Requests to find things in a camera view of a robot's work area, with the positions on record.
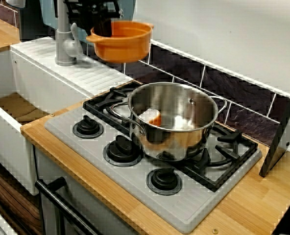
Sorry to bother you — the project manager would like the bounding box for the black burner grate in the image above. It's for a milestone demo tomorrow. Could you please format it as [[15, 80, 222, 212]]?
[[82, 80, 259, 193]]

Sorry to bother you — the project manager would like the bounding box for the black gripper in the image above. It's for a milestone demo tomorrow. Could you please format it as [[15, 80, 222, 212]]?
[[62, 0, 123, 38]]

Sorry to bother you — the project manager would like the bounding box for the black oven door handle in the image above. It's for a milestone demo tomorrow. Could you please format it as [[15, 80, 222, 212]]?
[[34, 176, 100, 235]]

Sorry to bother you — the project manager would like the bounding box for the narrow wooden counter slab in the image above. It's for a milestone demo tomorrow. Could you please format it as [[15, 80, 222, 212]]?
[[0, 12, 21, 55]]

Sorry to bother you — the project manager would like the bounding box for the white toy oven cabinet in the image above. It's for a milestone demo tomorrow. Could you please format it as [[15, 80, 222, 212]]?
[[33, 144, 136, 235]]

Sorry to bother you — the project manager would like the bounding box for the toy salmon sushi piece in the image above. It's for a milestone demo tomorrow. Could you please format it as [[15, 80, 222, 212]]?
[[138, 108, 163, 127]]

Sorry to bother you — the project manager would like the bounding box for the dark tile backsplash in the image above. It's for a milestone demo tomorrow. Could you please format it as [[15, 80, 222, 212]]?
[[0, 0, 290, 148]]

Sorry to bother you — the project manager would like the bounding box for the dark grey slanted panel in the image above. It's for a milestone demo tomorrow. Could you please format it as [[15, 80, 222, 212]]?
[[258, 70, 290, 178]]

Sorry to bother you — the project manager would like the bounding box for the grey toy faucet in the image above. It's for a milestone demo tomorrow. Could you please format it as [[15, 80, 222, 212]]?
[[54, 0, 84, 68]]

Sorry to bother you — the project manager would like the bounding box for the black stove knob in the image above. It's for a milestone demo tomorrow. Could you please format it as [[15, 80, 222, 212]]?
[[145, 167, 183, 197], [72, 115, 105, 140], [103, 135, 144, 168]]

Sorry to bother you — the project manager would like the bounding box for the orange plastic toy pot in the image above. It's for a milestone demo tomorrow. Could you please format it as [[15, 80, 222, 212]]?
[[86, 20, 155, 63]]

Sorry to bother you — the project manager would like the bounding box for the wooden kitchen countertop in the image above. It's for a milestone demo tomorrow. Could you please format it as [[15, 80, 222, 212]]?
[[20, 79, 290, 235]]

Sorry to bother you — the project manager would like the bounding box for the white toy sink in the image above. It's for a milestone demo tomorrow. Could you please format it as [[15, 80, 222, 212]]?
[[0, 36, 136, 197]]

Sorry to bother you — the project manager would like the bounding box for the stainless steel pot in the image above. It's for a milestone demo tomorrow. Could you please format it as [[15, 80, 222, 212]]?
[[109, 82, 228, 161]]

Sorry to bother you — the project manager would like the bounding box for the teal box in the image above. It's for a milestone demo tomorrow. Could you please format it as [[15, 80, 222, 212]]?
[[20, 0, 137, 53]]

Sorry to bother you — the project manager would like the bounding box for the grey stove top plate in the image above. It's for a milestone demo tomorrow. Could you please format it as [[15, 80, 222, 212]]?
[[44, 97, 264, 235]]

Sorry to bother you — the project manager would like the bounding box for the white rounded object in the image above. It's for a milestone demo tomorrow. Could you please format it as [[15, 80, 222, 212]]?
[[6, 0, 26, 8]]

